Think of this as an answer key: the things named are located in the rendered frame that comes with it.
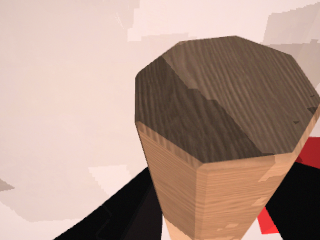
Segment red cube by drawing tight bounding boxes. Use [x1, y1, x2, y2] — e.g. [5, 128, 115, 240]
[257, 136, 320, 235]

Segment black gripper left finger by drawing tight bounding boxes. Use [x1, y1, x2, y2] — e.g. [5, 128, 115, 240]
[53, 167, 163, 240]

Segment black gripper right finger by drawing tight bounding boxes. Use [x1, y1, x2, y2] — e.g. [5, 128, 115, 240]
[265, 161, 320, 240]

